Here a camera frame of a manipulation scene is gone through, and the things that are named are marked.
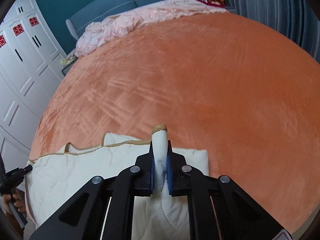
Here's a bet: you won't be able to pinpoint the cream quilted garment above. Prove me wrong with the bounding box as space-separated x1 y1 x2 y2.
25 126 209 239

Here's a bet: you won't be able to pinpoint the left hand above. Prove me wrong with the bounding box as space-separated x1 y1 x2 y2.
2 189 26 215

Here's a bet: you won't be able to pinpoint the orange plush bed blanket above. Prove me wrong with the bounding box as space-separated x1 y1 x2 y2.
30 12 319 233

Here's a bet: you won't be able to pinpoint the dark bedside table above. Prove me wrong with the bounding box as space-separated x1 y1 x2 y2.
61 61 76 76

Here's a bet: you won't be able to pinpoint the white panelled wardrobe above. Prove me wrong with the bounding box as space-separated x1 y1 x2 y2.
1 0 66 171

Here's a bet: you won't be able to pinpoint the items on bedside table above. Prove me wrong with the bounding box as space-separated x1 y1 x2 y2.
61 54 78 67

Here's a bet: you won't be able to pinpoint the pink crumpled duvet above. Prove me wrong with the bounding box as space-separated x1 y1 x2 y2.
75 0 228 57

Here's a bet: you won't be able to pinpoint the grey-blue curtain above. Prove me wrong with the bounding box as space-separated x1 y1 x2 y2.
225 0 319 62

